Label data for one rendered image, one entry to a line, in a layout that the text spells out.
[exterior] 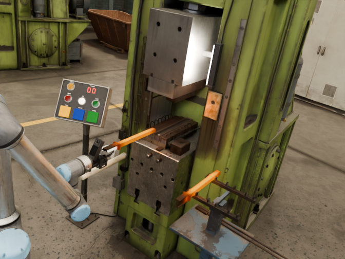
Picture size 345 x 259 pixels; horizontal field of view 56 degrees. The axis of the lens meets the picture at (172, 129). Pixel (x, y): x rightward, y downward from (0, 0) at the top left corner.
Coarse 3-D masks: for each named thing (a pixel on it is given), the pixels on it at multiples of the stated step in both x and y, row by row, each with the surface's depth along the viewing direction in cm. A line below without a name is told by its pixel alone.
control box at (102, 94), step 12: (84, 84) 226; (60, 96) 226; (72, 96) 226; (84, 96) 225; (96, 96) 224; (108, 96) 226; (72, 108) 225; (84, 108) 224; (96, 108) 224; (72, 120) 224; (84, 120) 223
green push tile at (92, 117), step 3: (90, 111) 223; (90, 114) 223; (93, 114) 223; (96, 114) 222; (87, 117) 223; (90, 117) 222; (93, 117) 222; (96, 117) 222; (87, 120) 222; (90, 120) 222; (93, 120) 222; (96, 120) 222; (96, 123) 223
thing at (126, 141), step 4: (152, 128) 208; (144, 132) 201; (148, 132) 203; (152, 132) 207; (132, 136) 194; (136, 136) 194; (140, 136) 196; (144, 136) 200; (124, 140) 187; (128, 140) 188; (132, 140) 191; (112, 144) 179; (116, 144) 180; (120, 144) 181; (124, 144) 186; (104, 148) 174; (108, 148) 175; (120, 148) 182
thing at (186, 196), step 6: (210, 174) 189; (216, 174) 190; (204, 180) 182; (210, 180) 185; (198, 186) 176; (204, 186) 180; (186, 192) 169; (192, 192) 170; (180, 198) 162; (186, 198) 168; (180, 204) 164
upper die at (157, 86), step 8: (152, 80) 205; (160, 80) 202; (152, 88) 207; (160, 88) 204; (168, 88) 200; (176, 88) 200; (184, 88) 209; (192, 88) 218; (200, 88) 228; (168, 96) 202; (176, 96) 203
